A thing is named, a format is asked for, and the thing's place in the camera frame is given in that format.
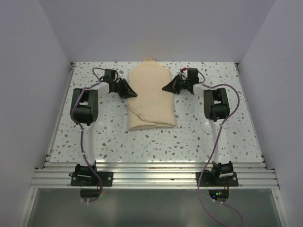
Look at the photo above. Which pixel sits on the beige cloth mat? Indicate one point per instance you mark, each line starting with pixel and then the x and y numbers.
pixel 153 107

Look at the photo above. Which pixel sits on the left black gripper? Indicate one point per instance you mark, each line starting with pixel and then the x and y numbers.
pixel 128 92

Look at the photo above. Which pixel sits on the aluminium frame rail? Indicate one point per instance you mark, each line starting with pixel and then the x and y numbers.
pixel 159 175

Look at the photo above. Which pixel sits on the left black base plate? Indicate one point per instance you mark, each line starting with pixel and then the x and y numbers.
pixel 91 179

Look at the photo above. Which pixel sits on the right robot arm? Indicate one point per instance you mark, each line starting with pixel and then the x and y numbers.
pixel 217 112

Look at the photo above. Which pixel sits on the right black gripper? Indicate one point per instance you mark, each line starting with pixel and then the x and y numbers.
pixel 173 86

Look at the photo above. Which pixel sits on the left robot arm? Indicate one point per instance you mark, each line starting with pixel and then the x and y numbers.
pixel 85 110

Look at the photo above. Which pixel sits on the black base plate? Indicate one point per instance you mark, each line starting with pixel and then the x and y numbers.
pixel 208 180
pixel 91 179

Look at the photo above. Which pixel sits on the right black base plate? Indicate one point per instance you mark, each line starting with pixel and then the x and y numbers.
pixel 208 180

